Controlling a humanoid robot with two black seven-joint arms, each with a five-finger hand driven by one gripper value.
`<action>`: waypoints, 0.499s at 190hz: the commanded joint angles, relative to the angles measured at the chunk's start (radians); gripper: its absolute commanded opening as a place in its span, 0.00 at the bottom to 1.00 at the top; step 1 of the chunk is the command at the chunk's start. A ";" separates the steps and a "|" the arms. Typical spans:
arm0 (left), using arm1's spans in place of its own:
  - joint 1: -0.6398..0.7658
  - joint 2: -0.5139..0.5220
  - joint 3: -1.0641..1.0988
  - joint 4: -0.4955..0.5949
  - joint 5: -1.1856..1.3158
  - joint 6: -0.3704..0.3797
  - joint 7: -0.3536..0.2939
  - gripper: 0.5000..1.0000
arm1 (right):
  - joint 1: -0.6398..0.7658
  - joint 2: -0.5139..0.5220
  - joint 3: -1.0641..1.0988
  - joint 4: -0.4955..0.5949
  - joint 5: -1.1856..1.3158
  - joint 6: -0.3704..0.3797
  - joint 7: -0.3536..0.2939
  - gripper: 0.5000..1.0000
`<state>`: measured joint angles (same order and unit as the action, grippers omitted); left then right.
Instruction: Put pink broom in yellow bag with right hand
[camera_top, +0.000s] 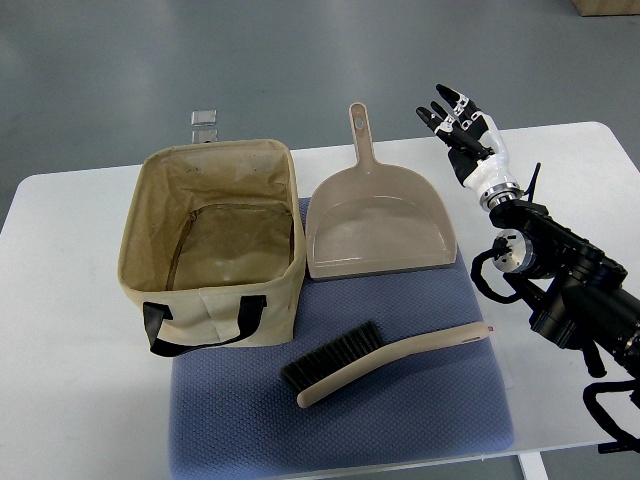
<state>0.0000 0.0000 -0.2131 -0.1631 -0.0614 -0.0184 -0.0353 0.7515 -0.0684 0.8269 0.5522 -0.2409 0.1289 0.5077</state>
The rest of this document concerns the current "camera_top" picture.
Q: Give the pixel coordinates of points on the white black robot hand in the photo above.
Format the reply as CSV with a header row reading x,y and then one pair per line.
x,y
476,149

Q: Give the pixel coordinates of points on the beige hand broom black bristles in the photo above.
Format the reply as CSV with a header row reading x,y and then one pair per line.
x,y
358,352

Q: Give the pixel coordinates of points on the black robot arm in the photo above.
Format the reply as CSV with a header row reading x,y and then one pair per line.
x,y
574,292

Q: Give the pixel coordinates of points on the beige plastic dustpan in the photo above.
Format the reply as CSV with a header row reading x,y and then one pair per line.
x,y
374,218

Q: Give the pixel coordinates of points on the cardboard box corner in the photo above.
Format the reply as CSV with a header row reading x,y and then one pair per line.
x,y
607,7

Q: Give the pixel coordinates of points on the lower metal floor plate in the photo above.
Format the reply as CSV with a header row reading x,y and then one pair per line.
x,y
201,136

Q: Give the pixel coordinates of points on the black table control panel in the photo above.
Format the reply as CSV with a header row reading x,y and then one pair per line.
x,y
618,447

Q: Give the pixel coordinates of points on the blue mesh cushion mat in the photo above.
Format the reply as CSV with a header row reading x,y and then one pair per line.
x,y
382,369

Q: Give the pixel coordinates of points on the beige fabric bag black handle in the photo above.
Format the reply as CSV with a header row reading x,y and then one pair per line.
x,y
213,251

